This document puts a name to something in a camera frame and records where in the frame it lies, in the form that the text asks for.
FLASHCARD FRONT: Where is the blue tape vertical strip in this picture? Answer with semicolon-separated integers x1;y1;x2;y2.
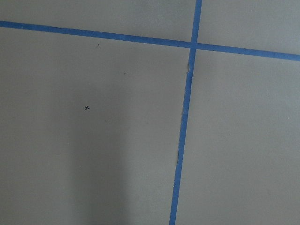
169;0;202;225

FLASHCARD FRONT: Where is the blue tape horizontal strip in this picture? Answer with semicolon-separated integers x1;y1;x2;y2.
0;21;300;61

